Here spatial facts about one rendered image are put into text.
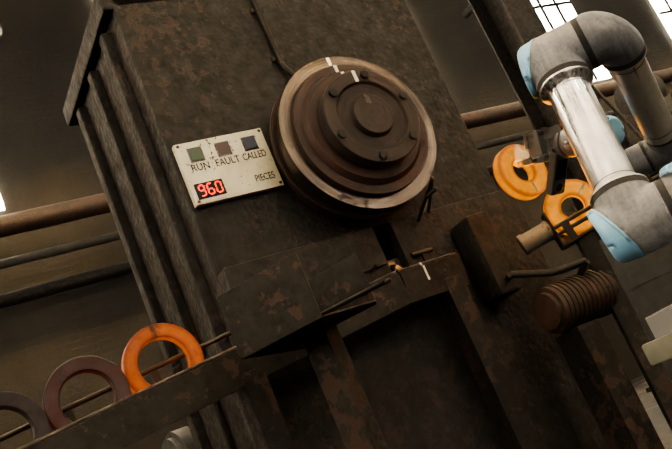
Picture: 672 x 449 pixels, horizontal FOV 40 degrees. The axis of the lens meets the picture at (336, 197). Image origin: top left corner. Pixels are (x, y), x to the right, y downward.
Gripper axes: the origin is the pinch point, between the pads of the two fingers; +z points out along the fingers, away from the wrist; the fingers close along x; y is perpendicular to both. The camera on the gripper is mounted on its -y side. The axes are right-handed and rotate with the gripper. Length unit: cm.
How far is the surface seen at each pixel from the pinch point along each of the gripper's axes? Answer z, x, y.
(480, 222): 15.0, 4.8, -12.4
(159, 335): 17, 99, -18
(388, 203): 19.2, 29.8, -1.4
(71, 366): 17, 120, -20
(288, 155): 26, 52, 17
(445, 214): 27.2, 6.7, -8.0
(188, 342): 16, 94, -22
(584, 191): -2.2, -18.7, -10.9
